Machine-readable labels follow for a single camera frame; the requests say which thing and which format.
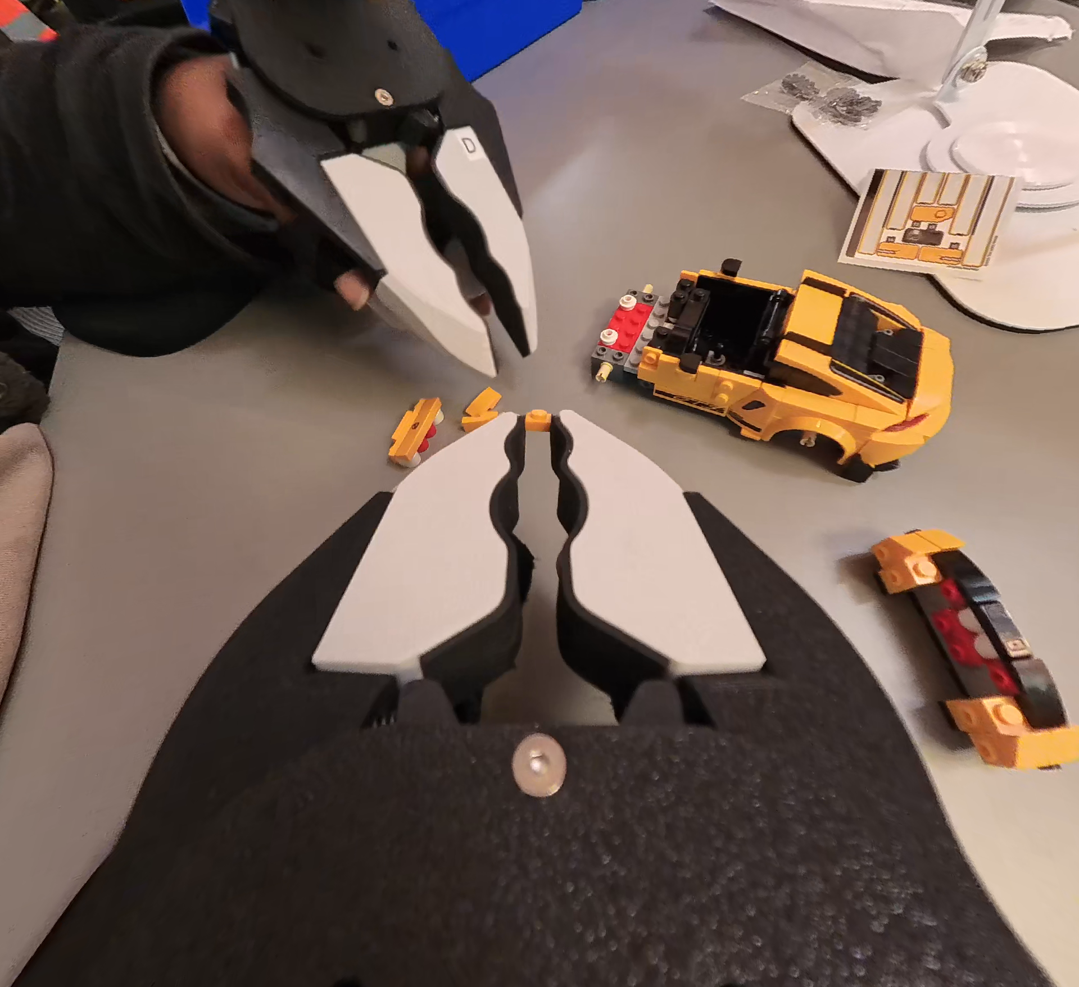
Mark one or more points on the yellow lego car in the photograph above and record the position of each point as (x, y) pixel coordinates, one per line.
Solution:
(809, 380)

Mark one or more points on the beige shirt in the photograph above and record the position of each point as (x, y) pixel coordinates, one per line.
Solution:
(21, 540)

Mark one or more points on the orange curved lego piece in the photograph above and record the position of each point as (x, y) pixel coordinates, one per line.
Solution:
(482, 410)

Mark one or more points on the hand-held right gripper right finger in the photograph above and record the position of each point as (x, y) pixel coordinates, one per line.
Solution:
(657, 582)

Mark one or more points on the orange grey striped cloth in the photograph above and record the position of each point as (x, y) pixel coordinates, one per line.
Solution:
(21, 18)

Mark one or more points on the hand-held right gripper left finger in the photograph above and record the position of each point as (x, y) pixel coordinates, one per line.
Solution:
(421, 582)

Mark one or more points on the small orange lego plate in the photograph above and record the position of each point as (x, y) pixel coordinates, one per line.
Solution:
(538, 419)

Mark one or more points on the person's left forearm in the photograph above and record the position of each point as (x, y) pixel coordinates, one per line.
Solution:
(84, 161)

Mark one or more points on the black orange lego bumper assembly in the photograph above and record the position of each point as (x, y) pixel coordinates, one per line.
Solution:
(978, 608)

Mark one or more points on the person's left hand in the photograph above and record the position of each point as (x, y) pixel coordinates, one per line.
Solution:
(202, 127)

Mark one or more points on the lego sticker sheet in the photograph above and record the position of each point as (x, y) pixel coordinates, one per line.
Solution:
(927, 203)

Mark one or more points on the orange white red lego subassembly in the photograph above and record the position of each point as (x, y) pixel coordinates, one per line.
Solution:
(413, 431)

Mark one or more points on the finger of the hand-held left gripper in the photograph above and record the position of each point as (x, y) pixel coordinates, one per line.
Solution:
(493, 203)
(396, 245)

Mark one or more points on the white stand with metal poles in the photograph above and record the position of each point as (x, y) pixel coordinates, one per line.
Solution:
(893, 136)

